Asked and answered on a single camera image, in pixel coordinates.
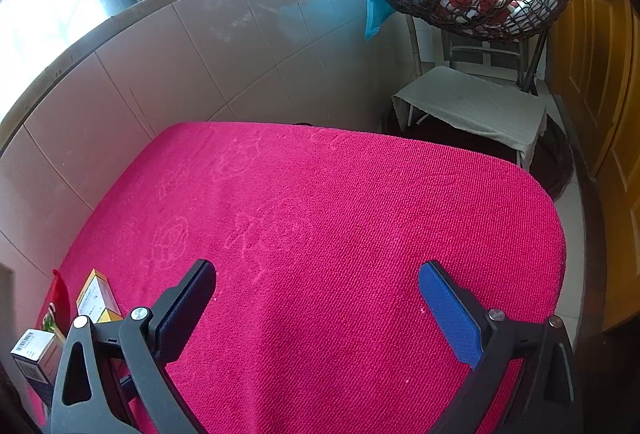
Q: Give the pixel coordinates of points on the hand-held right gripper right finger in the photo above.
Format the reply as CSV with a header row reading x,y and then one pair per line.
x,y
450,309

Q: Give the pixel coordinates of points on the blue cloth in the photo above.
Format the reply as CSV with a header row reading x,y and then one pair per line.
x,y
375,14

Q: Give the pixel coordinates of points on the yellow white medicine box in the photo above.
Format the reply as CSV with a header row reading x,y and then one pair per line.
x,y
95,294

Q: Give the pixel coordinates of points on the blue medicine box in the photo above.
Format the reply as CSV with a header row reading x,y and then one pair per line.
x,y
35,349

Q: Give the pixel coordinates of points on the green red plush toy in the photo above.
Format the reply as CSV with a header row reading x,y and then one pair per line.
x,y
59,289

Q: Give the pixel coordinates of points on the magenta towel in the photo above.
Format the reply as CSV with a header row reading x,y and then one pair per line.
x,y
325,239

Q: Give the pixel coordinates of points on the wooden door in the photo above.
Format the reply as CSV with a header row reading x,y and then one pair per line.
x,y
600,64

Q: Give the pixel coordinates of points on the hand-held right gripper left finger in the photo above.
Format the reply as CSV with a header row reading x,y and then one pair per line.
x,y
187,309

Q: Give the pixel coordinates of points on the white cloth covered chair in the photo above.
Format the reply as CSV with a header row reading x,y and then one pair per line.
x,y
470,99

